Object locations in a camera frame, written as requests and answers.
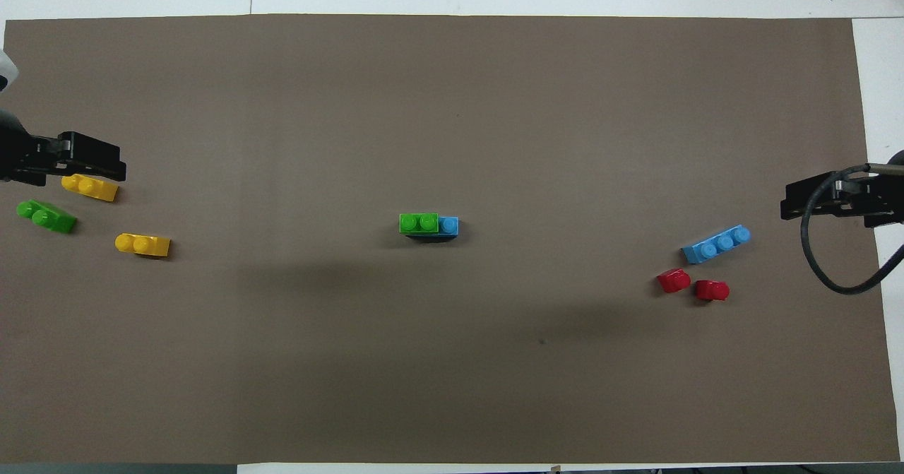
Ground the brown table mat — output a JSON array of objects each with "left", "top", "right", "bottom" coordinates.
[{"left": 0, "top": 13, "right": 901, "bottom": 465}]

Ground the blue three-stud toy block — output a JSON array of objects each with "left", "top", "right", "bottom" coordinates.
[
  {"left": 681, "top": 225, "right": 751, "bottom": 265},
  {"left": 417, "top": 215, "right": 460, "bottom": 240}
]

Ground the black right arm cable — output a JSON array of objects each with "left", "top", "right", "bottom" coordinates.
[{"left": 800, "top": 164, "right": 904, "bottom": 296}]

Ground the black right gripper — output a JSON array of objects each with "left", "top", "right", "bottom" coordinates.
[{"left": 780, "top": 167, "right": 904, "bottom": 229}]

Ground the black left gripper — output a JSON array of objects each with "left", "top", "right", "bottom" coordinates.
[{"left": 0, "top": 131, "right": 128, "bottom": 186}]

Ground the yellow two-stud toy block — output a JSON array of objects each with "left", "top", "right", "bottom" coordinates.
[
  {"left": 61, "top": 174, "right": 119, "bottom": 202},
  {"left": 114, "top": 233, "right": 172, "bottom": 258}
]

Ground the green two-stud toy block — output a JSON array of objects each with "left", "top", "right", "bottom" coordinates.
[
  {"left": 399, "top": 213, "right": 440, "bottom": 235},
  {"left": 16, "top": 200, "right": 77, "bottom": 234}
]

